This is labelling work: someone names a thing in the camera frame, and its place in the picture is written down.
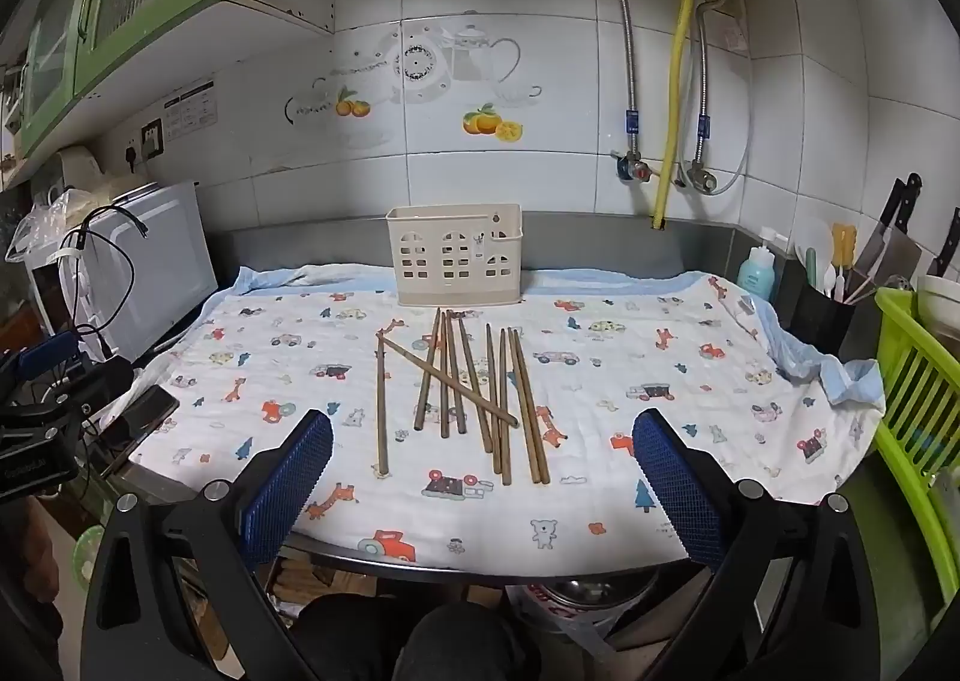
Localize white microwave oven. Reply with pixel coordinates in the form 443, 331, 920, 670
30, 182, 220, 359

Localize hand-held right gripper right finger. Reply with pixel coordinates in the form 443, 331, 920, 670
631, 409, 880, 681

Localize long metal flexible hose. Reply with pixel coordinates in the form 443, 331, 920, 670
577, 0, 640, 161

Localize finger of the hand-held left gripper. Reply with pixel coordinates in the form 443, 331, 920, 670
71, 360, 136, 431

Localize black utensil container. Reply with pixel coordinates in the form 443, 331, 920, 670
791, 261, 875, 359

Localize thin white hose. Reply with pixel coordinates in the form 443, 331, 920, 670
705, 51, 753, 196

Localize black cable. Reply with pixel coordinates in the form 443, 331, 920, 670
56, 203, 151, 367

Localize yellow bottle brush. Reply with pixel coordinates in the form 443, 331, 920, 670
831, 222, 857, 277

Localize metal water valve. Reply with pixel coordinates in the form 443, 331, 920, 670
679, 160, 719, 194

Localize green plastic dish rack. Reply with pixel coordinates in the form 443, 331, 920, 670
874, 287, 960, 592

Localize metal basin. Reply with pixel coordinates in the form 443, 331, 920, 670
544, 574, 655, 611

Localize beige plastic chopstick holder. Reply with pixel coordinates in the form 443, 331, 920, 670
385, 203, 524, 307

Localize yellow gas hose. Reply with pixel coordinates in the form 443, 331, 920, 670
651, 0, 702, 230

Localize beige kitchen appliance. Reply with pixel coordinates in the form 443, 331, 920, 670
45, 145, 113, 202

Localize steel cleaver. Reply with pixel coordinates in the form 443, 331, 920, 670
851, 223, 914, 286

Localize clear plastic bag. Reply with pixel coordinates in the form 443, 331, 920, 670
6, 190, 76, 262

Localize black-handled kitchen knife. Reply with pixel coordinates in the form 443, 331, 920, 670
874, 172, 922, 239

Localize short metal flexible hose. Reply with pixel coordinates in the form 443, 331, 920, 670
679, 0, 732, 194

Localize white cartoon printed cloth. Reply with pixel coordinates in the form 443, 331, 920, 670
127, 263, 886, 566

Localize person's left forearm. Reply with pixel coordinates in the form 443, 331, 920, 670
0, 493, 65, 652

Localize white wall label sticker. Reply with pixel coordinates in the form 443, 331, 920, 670
163, 79, 218, 142

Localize white bowl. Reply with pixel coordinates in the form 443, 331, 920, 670
916, 274, 960, 337

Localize black smartphone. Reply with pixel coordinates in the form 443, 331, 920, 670
97, 385, 181, 476

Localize red-handled water valve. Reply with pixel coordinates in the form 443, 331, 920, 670
611, 152, 661, 183

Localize blue soap bottle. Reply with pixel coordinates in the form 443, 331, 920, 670
736, 227, 781, 301

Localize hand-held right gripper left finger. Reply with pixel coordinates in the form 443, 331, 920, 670
81, 409, 335, 681

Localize green plastic plate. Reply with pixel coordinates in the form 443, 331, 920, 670
71, 523, 106, 592

